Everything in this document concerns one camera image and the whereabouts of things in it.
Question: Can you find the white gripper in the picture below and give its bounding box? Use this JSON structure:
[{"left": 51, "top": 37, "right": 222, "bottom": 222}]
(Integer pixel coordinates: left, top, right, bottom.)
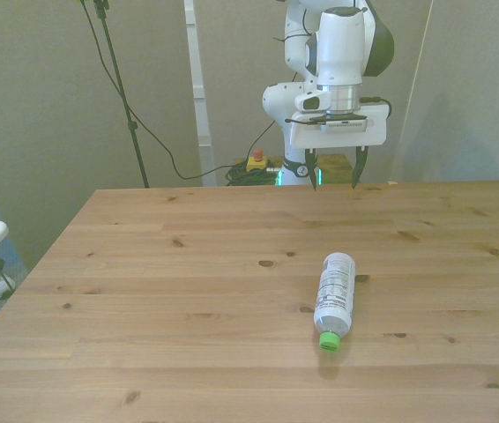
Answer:
[{"left": 287, "top": 101, "right": 388, "bottom": 193}]

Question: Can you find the clear bottle with green cap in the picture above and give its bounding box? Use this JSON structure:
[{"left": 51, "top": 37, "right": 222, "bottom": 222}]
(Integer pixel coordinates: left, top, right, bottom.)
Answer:
[{"left": 313, "top": 251, "right": 357, "bottom": 354}]

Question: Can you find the yellow emergency stop button box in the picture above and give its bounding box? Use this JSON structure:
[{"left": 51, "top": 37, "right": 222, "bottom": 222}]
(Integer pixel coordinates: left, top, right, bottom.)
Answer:
[{"left": 246, "top": 148, "right": 270, "bottom": 174}]

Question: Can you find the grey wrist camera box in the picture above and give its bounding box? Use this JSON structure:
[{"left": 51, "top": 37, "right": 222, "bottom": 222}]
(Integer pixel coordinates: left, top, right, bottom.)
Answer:
[{"left": 319, "top": 117, "right": 369, "bottom": 134}]

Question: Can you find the coiled green cable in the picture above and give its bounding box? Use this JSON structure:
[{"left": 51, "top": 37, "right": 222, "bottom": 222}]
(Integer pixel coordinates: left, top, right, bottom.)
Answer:
[{"left": 224, "top": 160, "right": 284, "bottom": 188}]

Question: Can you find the white wall trim strip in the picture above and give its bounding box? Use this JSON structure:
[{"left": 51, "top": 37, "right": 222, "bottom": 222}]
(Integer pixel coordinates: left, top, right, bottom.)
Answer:
[{"left": 183, "top": 0, "right": 218, "bottom": 189}]

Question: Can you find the black stand cable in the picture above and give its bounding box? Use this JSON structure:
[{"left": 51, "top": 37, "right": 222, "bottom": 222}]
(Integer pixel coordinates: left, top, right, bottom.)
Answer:
[{"left": 76, "top": 0, "right": 250, "bottom": 182}]

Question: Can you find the black camera stand pole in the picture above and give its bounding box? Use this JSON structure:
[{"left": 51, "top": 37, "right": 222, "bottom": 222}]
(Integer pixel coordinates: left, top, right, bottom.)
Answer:
[{"left": 92, "top": 0, "right": 151, "bottom": 189}]

